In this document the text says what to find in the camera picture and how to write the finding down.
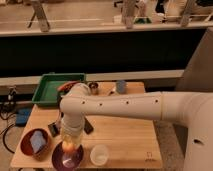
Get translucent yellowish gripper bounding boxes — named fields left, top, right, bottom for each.
left=60, top=130, right=82, bottom=154

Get red yellow apple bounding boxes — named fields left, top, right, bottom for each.
left=62, top=142, right=75, bottom=154

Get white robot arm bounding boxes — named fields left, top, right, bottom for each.
left=60, top=83, right=213, bottom=171

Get purple bowl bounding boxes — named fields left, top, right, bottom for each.
left=52, top=142, right=84, bottom=171

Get brown bowl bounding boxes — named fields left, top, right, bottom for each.
left=20, top=128, right=50, bottom=160

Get small black box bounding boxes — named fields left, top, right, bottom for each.
left=48, top=123, right=60, bottom=137

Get black remote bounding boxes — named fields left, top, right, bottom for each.
left=84, top=119, right=94, bottom=134

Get blue sponge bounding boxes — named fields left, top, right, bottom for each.
left=30, top=131, right=46, bottom=153

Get white plastic cup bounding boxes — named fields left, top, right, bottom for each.
left=90, top=144, right=109, bottom=166

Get green plastic tray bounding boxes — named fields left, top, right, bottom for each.
left=32, top=73, right=85, bottom=107

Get red brown toy in tray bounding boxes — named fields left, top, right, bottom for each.
left=57, top=81, right=76, bottom=92

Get blue box on floor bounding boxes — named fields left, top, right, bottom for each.
left=15, top=108, right=32, bottom=127

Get small metal cup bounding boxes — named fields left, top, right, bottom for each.
left=89, top=82, right=99, bottom=95

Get blue cup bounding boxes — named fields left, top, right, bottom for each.
left=116, top=80, right=127, bottom=94

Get black cables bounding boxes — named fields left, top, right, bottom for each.
left=0, top=99, right=18, bottom=154

